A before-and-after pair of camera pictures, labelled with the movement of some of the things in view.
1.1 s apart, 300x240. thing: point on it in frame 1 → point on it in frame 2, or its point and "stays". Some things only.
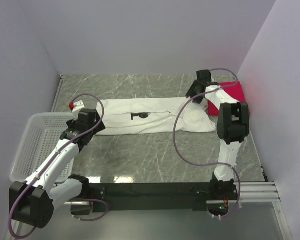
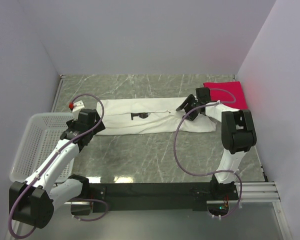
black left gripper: (99, 128) stays
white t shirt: (153, 116) stays
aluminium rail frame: (244, 193) stays
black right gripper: (190, 92) → (190, 99)
